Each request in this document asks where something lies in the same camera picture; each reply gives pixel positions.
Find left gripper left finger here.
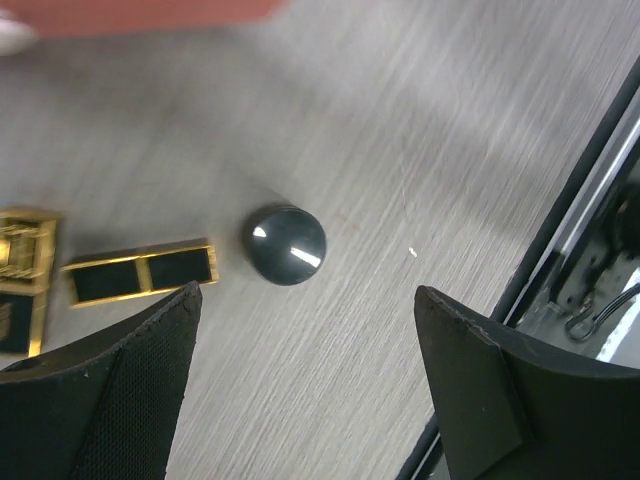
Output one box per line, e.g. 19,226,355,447
1,282,202,479

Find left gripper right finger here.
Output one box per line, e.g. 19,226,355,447
414,286,639,479

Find red drawer box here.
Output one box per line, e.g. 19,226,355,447
1,0,286,56

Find gold black lipstick lower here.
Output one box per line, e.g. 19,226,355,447
61,238,219,308

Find gold black lipstick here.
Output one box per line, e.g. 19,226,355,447
61,238,219,308
1,207,61,357

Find gold black lipstick upper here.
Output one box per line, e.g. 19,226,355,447
1,207,61,357

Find black round jar right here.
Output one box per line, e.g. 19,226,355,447
241,204,327,286

